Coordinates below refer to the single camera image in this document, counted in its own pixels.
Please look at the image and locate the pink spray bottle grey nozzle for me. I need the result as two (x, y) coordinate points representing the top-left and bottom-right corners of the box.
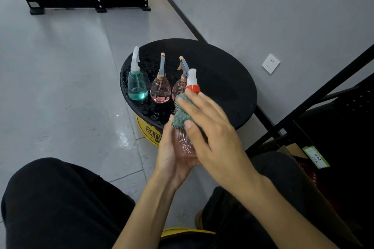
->
(171, 55), (190, 102)
(150, 52), (172, 104)

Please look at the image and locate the yellow barrel base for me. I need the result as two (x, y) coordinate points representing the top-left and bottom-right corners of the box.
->
(136, 114), (163, 147)

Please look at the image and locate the person's left forearm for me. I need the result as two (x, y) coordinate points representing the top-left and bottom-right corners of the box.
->
(112, 171), (176, 249)

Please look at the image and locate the white wall socket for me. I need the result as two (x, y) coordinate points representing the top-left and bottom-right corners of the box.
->
(261, 53), (281, 75)

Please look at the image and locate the pink bottle orange white nozzle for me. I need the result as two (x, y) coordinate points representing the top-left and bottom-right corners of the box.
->
(175, 68), (201, 156)

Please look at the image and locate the person's light shoe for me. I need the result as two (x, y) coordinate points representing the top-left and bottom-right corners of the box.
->
(195, 210), (205, 230)

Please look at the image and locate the person's right hand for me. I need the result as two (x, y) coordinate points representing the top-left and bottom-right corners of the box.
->
(176, 88), (263, 197)

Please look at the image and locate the yellow round stool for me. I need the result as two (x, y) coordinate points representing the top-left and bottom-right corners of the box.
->
(161, 227), (216, 238)

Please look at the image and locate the round black table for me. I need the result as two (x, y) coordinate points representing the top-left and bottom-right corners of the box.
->
(119, 38), (258, 133)

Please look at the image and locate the person's left hand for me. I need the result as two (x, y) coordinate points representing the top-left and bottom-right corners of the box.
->
(153, 114), (202, 189)

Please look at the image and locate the green white label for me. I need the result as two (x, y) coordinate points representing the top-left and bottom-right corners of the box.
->
(302, 145), (331, 170)

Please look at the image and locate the black metal rack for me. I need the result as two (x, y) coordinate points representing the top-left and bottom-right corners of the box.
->
(245, 44), (374, 246)

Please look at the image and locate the green cleaning cloth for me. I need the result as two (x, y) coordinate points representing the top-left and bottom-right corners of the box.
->
(171, 93), (195, 130)

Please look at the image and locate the green spray bottle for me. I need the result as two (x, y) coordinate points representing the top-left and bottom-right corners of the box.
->
(127, 46), (148, 102)

